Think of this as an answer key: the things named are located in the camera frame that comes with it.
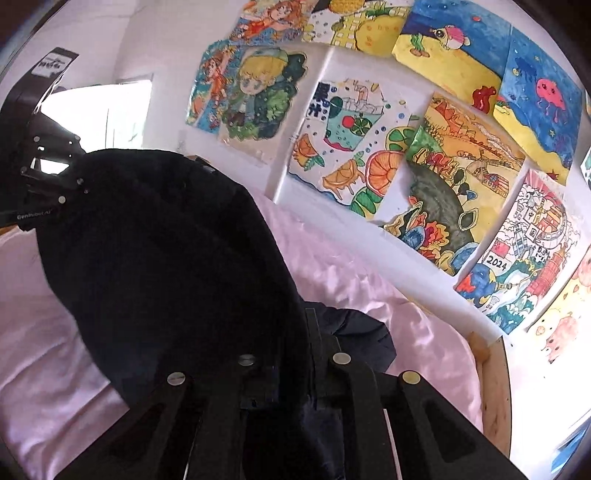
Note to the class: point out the orange slices juice drawing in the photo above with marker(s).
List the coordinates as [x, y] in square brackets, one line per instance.
[341, 143]

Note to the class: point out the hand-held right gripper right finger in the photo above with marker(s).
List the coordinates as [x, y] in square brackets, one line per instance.
[415, 429]

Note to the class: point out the orange-haired girl underwater drawing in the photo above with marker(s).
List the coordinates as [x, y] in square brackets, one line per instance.
[207, 87]

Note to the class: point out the pink pig and chick drawing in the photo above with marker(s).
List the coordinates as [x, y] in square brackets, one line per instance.
[561, 323]

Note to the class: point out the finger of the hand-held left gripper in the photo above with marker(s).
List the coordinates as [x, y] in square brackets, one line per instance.
[55, 159]

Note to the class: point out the striped fish drawing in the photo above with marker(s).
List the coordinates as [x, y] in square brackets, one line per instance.
[455, 50]

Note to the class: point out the pink jellyfish drawing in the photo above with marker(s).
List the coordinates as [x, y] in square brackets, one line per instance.
[542, 101]

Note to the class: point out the bright window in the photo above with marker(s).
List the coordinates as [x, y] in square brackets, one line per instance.
[115, 115]

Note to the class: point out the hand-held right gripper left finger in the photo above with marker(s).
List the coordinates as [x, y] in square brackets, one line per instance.
[152, 429]

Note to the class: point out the hilly landscape drawing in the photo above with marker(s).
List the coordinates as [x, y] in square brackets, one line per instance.
[455, 184]

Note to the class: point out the pineapple drawing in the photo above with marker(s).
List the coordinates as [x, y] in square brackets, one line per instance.
[355, 27]

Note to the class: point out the city and globe drawing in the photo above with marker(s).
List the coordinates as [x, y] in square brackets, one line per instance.
[526, 258]

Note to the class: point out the black padded jacket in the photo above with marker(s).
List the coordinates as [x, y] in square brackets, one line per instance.
[175, 267]

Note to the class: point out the pink bed blanket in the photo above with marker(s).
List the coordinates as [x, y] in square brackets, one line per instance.
[406, 332]

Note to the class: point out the swimming girl drawing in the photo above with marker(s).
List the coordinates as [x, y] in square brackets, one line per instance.
[270, 21]

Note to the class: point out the white wall pipe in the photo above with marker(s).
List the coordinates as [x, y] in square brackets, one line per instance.
[300, 134]

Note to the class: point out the blond child drawing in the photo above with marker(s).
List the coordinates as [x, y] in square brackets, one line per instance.
[258, 97]

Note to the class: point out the wooden bed frame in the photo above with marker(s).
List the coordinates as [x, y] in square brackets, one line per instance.
[496, 397]

